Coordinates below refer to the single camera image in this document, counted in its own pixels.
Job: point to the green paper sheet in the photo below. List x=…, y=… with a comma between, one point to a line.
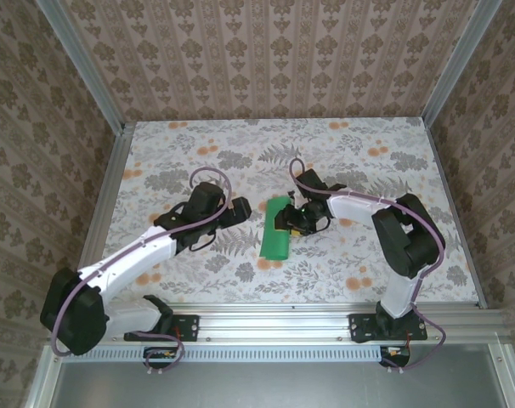
x=274, y=244

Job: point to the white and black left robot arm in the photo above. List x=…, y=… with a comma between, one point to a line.
x=134, y=263

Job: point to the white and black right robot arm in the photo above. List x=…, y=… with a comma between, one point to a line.
x=410, y=251

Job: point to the floral patterned table cover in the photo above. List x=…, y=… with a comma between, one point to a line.
x=240, y=140

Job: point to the aluminium mounting beam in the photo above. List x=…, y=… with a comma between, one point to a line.
x=274, y=323

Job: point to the small black controller board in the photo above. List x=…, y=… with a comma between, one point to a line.
x=395, y=359
x=162, y=359

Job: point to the aluminium table side rail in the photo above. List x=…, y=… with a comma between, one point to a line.
x=111, y=178
x=456, y=212

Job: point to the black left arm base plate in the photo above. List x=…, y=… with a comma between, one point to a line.
x=189, y=327

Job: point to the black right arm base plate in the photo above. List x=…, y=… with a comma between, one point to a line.
x=361, y=327

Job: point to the aluminium frame post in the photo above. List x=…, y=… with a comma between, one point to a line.
x=88, y=70
x=458, y=64

